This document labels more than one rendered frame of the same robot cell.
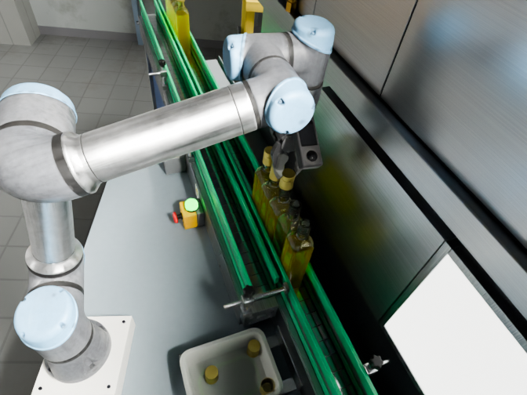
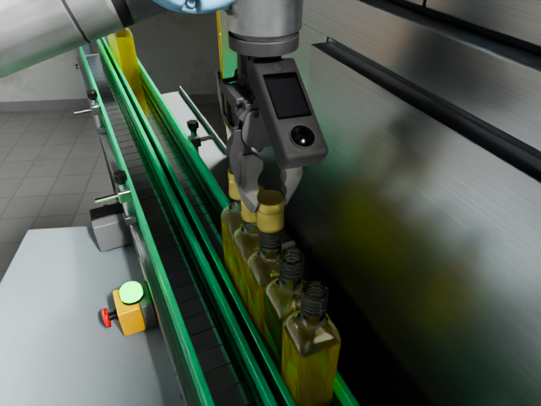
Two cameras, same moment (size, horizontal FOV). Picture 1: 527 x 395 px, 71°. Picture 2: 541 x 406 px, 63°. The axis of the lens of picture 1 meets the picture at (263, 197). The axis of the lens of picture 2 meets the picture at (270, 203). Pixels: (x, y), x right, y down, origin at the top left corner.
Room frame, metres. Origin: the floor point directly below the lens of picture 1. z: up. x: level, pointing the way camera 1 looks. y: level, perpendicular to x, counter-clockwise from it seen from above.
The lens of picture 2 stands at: (0.20, -0.07, 1.51)
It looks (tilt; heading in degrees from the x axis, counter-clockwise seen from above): 37 degrees down; 3
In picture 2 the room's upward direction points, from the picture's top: straight up
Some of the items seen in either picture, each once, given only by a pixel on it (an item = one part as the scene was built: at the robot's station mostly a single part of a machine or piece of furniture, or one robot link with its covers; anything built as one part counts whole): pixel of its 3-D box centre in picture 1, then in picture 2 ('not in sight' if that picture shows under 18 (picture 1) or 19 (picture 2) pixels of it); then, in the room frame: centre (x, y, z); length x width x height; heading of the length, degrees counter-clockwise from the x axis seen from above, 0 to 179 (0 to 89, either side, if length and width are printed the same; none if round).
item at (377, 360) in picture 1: (375, 367); not in sight; (0.30, -0.31, 0.94); 0.07 x 0.04 x 0.13; 117
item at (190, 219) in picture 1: (191, 214); (134, 308); (0.77, 0.24, 0.79); 0.07 x 0.07 x 0.07; 27
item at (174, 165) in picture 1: (173, 159); (111, 226); (1.02, 0.37, 0.79); 0.08 x 0.08 x 0.08; 27
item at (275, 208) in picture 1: (278, 223); (270, 304); (0.63, -0.05, 0.99); 0.06 x 0.06 x 0.21; 28
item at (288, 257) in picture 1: (294, 259); (307, 369); (0.52, -0.10, 0.99); 0.06 x 0.06 x 0.21; 26
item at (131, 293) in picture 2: (191, 204); (130, 292); (0.77, 0.23, 0.84); 0.04 x 0.04 x 0.03
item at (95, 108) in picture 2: (158, 75); (88, 113); (1.34, 0.51, 0.94); 0.07 x 0.04 x 0.13; 117
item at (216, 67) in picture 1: (241, 125); (213, 168); (1.22, 0.14, 0.84); 0.95 x 0.09 x 0.11; 27
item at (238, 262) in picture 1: (176, 99); (113, 140); (1.22, 0.40, 0.92); 1.75 x 0.01 x 0.08; 27
